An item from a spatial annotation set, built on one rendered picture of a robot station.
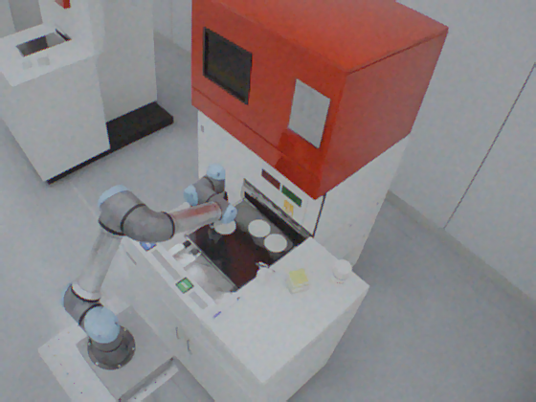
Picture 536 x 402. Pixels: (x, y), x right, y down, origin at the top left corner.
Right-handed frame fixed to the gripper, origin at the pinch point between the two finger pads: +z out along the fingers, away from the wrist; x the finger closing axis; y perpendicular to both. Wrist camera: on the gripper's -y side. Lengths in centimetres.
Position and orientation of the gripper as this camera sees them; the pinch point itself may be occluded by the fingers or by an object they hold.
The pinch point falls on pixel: (210, 225)
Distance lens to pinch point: 198.7
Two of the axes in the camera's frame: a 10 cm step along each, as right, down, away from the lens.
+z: -1.0, 6.7, 7.3
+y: 9.7, -1.1, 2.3
